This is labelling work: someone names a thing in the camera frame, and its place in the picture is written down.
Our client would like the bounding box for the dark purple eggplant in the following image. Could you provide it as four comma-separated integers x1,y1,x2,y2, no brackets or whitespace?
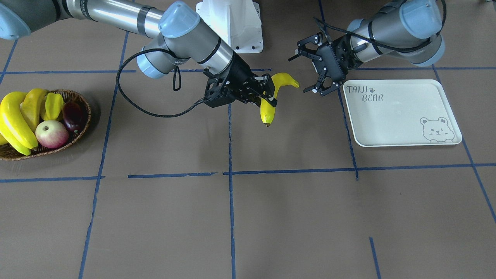
62,102,84,134

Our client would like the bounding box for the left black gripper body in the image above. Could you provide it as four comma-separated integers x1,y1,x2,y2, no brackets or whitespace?
317,36,363,82

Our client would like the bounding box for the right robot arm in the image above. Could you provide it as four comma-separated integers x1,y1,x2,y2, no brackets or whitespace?
1,0,277,107

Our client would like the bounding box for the white bear tray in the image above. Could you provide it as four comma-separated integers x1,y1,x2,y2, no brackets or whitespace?
343,79,462,148

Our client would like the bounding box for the brown wicker basket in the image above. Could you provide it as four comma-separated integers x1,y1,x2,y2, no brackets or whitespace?
1,90,92,161

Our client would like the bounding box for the brown paper table cover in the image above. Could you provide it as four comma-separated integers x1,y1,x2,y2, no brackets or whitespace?
1,0,495,279

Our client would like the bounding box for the yellow starfruit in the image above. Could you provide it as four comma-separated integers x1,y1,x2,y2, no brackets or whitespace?
40,92,64,121

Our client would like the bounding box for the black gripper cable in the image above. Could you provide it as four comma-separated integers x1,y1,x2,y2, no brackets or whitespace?
116,48,206,118

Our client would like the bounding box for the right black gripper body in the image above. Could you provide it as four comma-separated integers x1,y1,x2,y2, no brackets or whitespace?
203,54,259,108

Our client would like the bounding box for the yellow banana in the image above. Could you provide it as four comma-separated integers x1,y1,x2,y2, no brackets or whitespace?
20,88,48,132
0,91,38,152
260,72,300,127

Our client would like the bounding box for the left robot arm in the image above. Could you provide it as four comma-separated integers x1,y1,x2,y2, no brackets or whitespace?
291,0,448,96

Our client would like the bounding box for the red green apple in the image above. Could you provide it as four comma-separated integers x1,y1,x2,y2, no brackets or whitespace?
35,120,69,149

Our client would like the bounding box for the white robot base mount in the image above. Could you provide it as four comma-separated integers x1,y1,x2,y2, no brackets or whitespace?
195,0,264,53

